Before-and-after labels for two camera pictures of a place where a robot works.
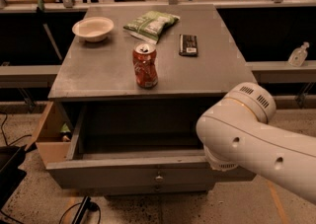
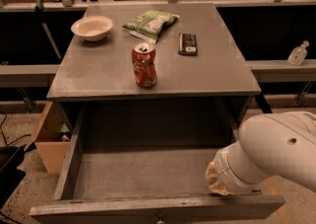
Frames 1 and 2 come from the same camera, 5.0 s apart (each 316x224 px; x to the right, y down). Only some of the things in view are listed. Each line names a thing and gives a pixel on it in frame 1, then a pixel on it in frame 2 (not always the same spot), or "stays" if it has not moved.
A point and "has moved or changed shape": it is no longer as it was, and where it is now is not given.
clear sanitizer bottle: (298, 55) stays
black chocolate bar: (188, 45) stays
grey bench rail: (29, 76) stays
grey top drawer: (136, 146) has moved or changed shape
